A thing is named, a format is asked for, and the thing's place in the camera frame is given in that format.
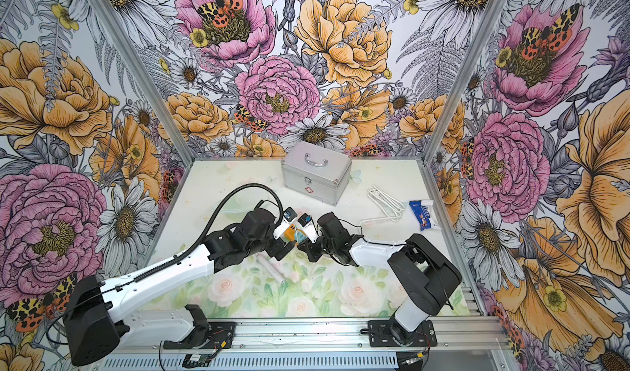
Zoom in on orange power strip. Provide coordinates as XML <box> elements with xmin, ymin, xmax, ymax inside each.
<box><xmin>283</xmin><ymin>224</ymin><xmax>298</xmax><ymax>242</ymax></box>

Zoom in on white electric toothbrush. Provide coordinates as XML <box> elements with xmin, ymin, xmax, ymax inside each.
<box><xmin>255</xmin><ymin>253</ymin><xmax>285</xmax><ymax>284</ymax></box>

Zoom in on blue snack packet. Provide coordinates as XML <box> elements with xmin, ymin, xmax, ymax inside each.
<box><xmin>409</xmin><ymin>200</ymin><xmax>441</xmax><ymax>231</ymax></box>

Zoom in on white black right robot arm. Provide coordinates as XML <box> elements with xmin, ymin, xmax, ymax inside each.
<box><xmin>296</xmin><ymin>212</ymin><xmax>463</xmax><ymax>347</ymax></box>

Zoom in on white power strip cable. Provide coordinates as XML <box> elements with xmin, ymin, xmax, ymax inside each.
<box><xmin>356</xmin><ymin>185</ymin><xmax>407</xmax><ymax>224</ymax></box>

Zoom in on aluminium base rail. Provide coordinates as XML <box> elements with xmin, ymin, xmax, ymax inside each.
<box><xmin>88</xmin><ymin>316</ymin><xmax>518</xmax><ymax>370</ymax></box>

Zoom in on silver aluminium first aid case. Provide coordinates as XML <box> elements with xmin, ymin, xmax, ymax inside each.
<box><xmin>281</xmin><ymin>141</ymin><xmax>352</xmax><ymax>205</ymax></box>

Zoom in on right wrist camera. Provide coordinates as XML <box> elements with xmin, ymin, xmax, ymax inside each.
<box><xmin>298</xmin><ymin>213</ymin><xmax>319</xmax><ymax>243</ymax></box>

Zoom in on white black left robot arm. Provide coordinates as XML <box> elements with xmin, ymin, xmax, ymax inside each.
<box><xmin>59</xmin><ymin>194</ymin><xmax>297</xmax><ymax>367</ymax></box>

